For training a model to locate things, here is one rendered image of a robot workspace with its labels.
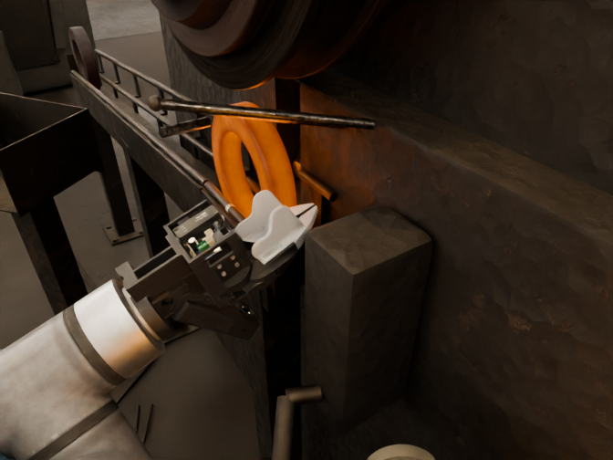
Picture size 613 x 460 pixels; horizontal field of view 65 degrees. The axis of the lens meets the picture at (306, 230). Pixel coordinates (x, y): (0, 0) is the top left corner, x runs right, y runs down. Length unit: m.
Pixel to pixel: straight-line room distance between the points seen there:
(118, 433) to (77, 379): 0.06
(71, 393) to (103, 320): 0.07
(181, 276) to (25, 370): 0.15
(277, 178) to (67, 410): 0.30
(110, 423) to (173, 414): 0.81
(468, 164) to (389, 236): 0.09
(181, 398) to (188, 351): 0.15
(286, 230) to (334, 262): 0.11
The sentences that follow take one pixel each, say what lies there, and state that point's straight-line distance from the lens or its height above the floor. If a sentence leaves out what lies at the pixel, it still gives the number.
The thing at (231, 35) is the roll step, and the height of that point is 0.95.
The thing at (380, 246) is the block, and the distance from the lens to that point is 0.42.
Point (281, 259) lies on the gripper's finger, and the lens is 0.50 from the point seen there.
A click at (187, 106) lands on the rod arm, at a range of 0.45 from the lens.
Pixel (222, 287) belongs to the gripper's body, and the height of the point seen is 0.73.
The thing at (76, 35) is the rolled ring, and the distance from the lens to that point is 1.60.
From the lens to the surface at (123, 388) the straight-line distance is 1.38.
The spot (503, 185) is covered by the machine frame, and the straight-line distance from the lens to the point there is 0.39.
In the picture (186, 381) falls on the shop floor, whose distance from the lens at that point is 1.36.
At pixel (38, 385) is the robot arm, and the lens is 0.49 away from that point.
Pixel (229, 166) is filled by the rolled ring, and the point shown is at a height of 0.74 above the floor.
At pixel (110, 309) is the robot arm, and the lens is 0.47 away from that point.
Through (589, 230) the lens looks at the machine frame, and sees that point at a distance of 0.37.
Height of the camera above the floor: 1.05
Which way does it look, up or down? 36 degrees down
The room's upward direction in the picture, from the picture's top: straight up
